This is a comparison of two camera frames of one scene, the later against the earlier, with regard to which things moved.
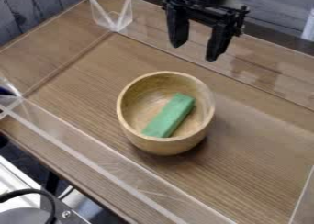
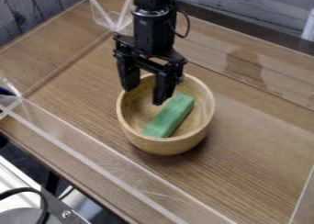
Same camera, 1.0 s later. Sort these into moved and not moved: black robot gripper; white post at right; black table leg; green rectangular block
Moved: black robot gripper
Not moved: white post at right; green rectangular block; black table leg
